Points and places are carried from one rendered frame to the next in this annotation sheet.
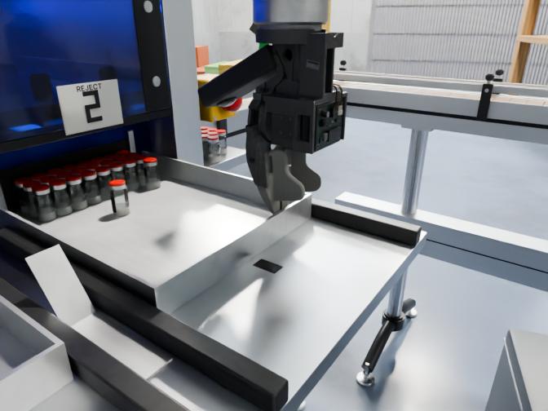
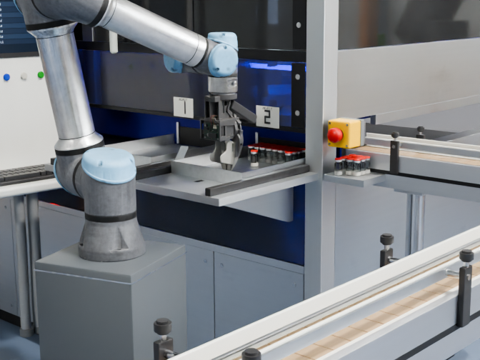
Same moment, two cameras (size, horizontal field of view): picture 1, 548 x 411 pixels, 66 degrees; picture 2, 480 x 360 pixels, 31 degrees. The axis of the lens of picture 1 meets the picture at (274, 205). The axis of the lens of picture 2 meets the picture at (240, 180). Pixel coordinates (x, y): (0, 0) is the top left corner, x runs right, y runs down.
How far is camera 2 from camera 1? 2.36 m
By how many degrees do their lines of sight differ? 91
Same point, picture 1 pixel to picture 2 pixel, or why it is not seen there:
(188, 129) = (313, 144)
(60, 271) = (183, 153)
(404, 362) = not seen: outside the picture
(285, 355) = (148, 181)
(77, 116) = (261, 118)
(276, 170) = (218, 148)
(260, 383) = not seen: hidden behind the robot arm
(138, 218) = (247, 168)
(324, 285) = (181, 185)
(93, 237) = not seen: hidden behind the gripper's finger
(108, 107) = (273, 118)
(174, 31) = (311, 89)
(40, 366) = (146, 158)
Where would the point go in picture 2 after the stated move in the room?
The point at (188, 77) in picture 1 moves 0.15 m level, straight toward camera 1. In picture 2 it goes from (316, 116) to (262, 116)
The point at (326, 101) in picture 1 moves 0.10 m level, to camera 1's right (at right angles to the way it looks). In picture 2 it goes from (206, 120) to (201, 126)
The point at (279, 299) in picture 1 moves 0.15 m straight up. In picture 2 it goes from (176, 181) to (174, 125)
